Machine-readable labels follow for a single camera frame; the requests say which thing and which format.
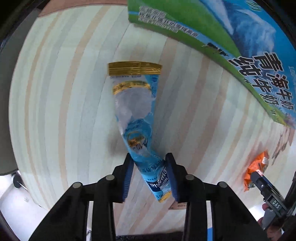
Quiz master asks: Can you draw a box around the orange cartoon snack packet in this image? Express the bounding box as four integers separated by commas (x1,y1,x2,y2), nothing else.
244,150,269,192

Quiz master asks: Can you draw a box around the blue ice cream cone wrapper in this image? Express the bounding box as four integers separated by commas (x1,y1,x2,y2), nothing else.
108,61,171,202

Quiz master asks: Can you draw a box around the person right hand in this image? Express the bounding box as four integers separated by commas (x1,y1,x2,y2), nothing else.
258,203,282,240

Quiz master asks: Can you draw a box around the brown label tag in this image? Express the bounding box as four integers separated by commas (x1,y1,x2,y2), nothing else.
169,201,187,210

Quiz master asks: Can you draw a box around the grey chair at table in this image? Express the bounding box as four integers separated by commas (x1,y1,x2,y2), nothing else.
0,9,42,176

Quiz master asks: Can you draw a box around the cardboard milk box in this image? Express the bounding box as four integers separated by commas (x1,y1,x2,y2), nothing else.
127,1,295,128

